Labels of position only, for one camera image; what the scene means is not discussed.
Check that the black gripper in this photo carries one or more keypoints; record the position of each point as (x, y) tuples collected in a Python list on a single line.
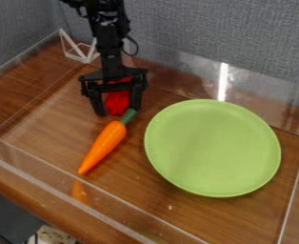
[(129, 79)]

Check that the red block object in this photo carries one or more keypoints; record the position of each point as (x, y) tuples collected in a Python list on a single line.
[(117, 102)]

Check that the orange toy carrot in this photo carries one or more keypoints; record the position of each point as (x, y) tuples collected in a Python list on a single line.
[(106, 141)]

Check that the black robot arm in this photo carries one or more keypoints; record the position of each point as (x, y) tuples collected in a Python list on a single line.
[(109, 26)]

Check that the green round plate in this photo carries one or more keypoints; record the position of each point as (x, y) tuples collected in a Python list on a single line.
[(211, 148)]

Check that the clear acrylic enclosure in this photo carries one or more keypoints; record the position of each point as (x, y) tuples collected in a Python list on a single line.
[(121, 203)]

